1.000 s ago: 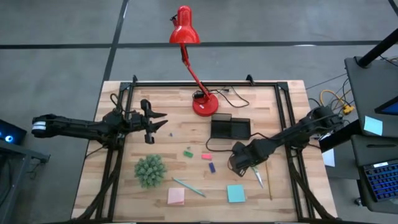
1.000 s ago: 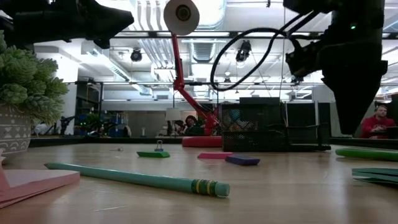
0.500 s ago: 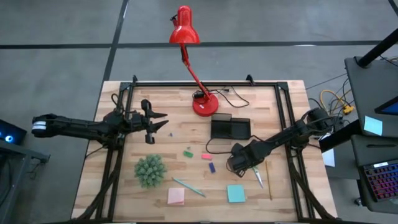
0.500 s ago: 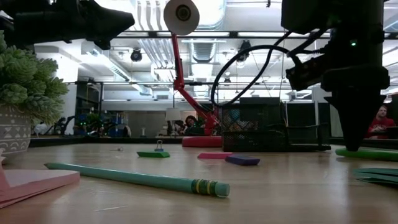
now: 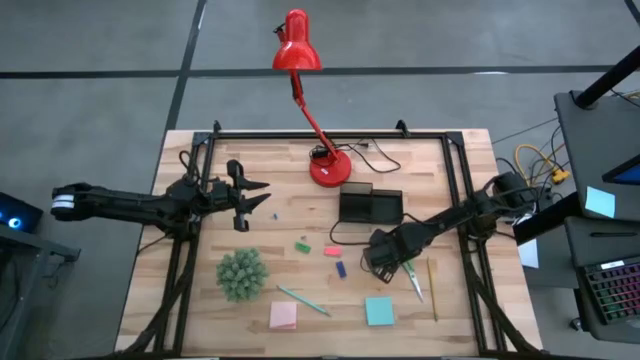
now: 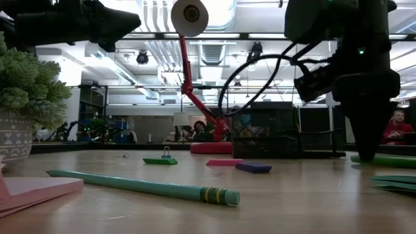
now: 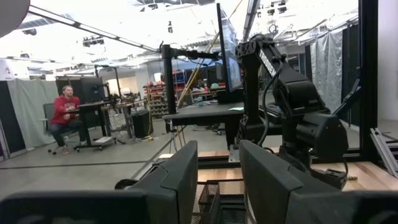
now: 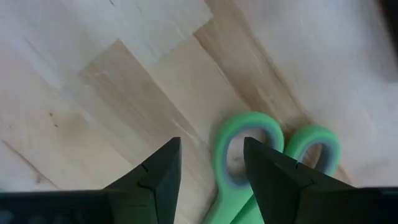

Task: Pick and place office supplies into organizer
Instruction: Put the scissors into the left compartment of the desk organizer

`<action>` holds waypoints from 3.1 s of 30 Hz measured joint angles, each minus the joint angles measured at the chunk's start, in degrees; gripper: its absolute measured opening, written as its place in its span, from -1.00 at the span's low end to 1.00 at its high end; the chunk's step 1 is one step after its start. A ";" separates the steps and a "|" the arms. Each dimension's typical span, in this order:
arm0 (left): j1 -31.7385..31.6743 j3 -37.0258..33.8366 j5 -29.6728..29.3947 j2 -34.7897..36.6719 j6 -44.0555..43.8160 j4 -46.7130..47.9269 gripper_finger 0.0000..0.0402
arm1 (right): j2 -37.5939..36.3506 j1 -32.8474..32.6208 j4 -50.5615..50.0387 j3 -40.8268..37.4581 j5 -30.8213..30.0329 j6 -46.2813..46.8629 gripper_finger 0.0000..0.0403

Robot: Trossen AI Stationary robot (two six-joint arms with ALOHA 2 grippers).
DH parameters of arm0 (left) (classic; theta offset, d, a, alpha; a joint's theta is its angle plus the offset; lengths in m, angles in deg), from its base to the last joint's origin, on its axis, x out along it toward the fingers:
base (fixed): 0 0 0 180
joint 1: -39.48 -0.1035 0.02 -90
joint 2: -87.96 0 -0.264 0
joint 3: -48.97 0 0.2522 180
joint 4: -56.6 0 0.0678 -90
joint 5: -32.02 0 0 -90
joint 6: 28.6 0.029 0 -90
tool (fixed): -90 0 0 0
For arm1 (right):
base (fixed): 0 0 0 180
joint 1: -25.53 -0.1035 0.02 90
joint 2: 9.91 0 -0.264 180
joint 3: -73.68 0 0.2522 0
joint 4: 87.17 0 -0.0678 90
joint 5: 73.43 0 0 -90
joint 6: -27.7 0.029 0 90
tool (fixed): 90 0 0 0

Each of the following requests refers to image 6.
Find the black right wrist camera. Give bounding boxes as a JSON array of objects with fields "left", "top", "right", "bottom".
[{"left": 293, "top": 63, "right": 342, "bottom": 103}]

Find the grey patterned plant pot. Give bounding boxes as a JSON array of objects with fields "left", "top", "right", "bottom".
[{"left": 0, "top": 109, "right": 33, "bottom": 170}]

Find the purple eraser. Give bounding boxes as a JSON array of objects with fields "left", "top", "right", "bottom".
[{"left": 235, "top": 162, "right": 273, "bottom": 174}]

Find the teal sticky note pad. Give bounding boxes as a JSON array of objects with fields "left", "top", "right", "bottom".
[{"left": 369, "top": 175, "right": 416, "bottom": 196}]

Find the black aluminium table frame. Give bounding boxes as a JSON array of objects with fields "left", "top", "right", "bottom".
[{"left": 30, "top": 141, "right": 416, "bottom": 157}]

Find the pink sticky note pad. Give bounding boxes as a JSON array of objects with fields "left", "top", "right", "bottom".
[{"left": 0, "top": 155, "right": 85, "bottom": 218}]

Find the black overhead frame bar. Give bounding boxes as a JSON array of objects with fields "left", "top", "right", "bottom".
[{"left": 122, "top": 31, "right": 416, "bottom": 41}]

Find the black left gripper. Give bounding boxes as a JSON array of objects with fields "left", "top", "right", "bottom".
[{"left": 0, "top": 0, "right": 142, "bottom": 53}]

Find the green eraser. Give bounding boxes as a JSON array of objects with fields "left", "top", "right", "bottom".
[{"left": 142, "top": 157, "right": 179, "bottom": 166}]

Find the red desk lamp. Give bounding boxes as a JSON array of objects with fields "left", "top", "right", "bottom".
[{"left": 171, "top": 0, "right": 233, "bottom": 155}]

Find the white background table lamp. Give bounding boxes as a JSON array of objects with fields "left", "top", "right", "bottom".
[{"left": 172, "top": 112, "right": 190, "bottom": 143}]

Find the black background rack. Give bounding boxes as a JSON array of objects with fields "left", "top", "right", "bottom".
[{"left": 77, "top": 84, "right": 110, "bottom": 144}]

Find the pink eraser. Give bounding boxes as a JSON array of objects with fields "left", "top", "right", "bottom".
[{"left": 206, "top": 159, "right": 244, "bottom": 167}]

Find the green artificial succulent plant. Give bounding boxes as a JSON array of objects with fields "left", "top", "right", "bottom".
[{"left": 0, "top": 32, "right": 73, "bottom": 133}]

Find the teal pencil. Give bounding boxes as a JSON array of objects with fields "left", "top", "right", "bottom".
[{"left": 46, "top": 169, "right": 241, "bottom": 206}]

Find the black office partition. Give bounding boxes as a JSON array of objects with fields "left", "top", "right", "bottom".
[{"left": 250, "top": 101, "right": 339, "bottom": 146}]

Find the thin black frame bar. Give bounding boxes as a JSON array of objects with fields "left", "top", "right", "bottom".
[{"left": 70, "top": 84, "right": 416, "bottom": 90}]

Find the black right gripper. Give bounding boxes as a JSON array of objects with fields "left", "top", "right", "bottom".
[{"left": 333, "top": 32, "right": 402, "bottom": 163}]

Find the black hanging ceiling fixture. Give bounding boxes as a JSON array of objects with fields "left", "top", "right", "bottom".
[
  {"left": 246, "top": 41, "right": 264, "bottom": 66},
  {"left": 135, "top": 49, "right": 150, "bottom": 66}
]

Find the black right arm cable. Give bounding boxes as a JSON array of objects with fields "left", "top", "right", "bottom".
[{"left": 216, "top": 41, "right": 329, "bottom": 118}]

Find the person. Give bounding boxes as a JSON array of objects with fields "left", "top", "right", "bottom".
[
  {"left": 382, "top": 109, "right": 416, "bottom": 146},
  {"left": 187, "top": 120, "right": 209, "bottom": 142}
]

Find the black mesh desk organizer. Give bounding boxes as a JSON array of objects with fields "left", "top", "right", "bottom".
[{"left": 232, "top": 109, "right": 347, "bottom": 160}]

